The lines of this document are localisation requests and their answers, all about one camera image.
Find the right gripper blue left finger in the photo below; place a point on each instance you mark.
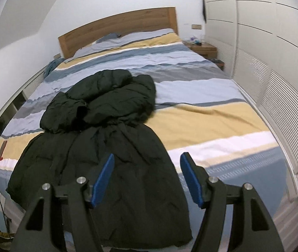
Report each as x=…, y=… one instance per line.
x=41, y=228

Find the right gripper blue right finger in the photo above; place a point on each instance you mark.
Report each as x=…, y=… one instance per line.
x=252, y=228

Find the black puffer jacket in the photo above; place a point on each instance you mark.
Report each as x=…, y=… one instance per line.
x=144, y=206

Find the red grey flat tool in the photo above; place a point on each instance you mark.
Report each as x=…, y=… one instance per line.
x=2, y=148

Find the white low shelf unit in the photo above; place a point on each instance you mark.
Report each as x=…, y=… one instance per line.
x=12, y=106

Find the striped bed duvet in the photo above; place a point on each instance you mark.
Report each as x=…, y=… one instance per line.
x=198, y=110

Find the teal cloth beside bed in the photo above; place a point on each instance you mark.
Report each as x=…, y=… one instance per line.
x=52, y=66

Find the grey-blue pillow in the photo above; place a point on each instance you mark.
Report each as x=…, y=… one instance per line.
x=112, y=41

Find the wooden nightstand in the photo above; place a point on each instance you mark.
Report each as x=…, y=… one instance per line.
x=207, y=51

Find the white wardrobe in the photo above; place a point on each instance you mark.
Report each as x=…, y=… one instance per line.
x=260, y=41

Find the wooden headboard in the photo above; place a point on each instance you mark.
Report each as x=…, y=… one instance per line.
x=123, y=23

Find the wall switch plate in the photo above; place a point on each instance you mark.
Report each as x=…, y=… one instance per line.
x=196, y=27

